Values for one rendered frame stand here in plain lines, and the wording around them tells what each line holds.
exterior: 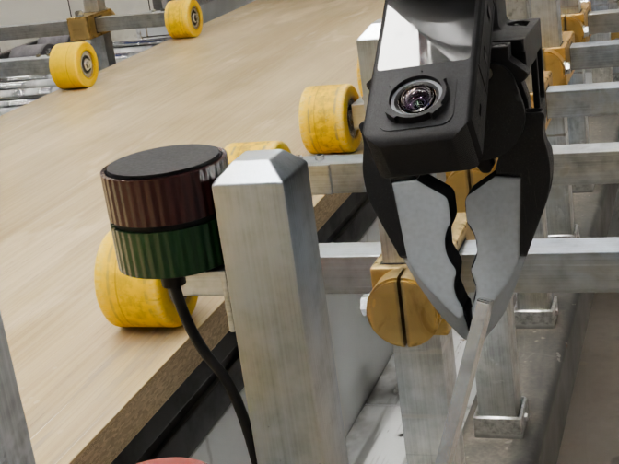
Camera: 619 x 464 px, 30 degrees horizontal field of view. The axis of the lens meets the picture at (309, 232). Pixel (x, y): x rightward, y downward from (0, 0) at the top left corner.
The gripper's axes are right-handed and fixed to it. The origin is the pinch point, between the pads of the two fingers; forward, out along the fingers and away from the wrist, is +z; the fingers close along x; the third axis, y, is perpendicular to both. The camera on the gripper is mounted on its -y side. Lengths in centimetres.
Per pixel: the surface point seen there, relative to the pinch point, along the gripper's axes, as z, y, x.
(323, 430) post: 2.8, -6.6, 6.1
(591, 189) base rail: 30, 117, 6
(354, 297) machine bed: 26, 65, 28
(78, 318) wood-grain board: 10.7, 24.5, 38.3
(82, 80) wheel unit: 9, 123, 91
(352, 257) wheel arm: 4.7, 22.1, 13.1
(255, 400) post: 1.0, -7.2, 9.1
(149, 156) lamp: -10.6, -4.9, 13.6
